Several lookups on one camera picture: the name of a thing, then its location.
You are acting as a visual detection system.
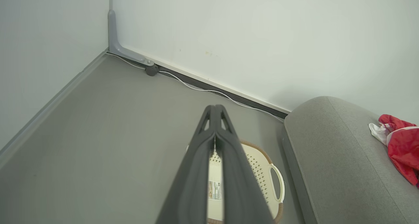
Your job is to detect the grey fabric sofa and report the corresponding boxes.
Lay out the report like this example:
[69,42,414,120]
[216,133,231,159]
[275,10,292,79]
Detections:
[282,96,419,224]

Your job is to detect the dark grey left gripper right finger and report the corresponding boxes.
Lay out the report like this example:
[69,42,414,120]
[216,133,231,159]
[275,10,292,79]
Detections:
[215,105,275,224]

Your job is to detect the paper label sticker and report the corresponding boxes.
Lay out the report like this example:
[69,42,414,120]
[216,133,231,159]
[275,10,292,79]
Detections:
[209,181,222,201]

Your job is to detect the red cloth garment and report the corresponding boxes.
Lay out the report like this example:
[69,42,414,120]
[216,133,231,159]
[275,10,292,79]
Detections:
[379,114,419,188]

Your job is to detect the cream plastic laundry basket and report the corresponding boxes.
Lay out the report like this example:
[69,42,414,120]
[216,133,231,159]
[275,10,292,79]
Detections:
[185,140,286,224]

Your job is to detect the white cable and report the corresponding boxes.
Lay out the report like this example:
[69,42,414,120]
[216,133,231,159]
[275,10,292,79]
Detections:
[105,52,284,123]

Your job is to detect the white cloth garment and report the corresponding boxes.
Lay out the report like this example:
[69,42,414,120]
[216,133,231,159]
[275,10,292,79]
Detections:
[369,122,419,146]

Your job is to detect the grey corner floor bracket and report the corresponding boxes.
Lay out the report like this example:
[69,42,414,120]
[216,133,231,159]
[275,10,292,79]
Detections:
[108,10,159,77]

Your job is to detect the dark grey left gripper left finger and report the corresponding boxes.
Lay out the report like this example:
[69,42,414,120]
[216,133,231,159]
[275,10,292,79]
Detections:
[156,105,217,224]

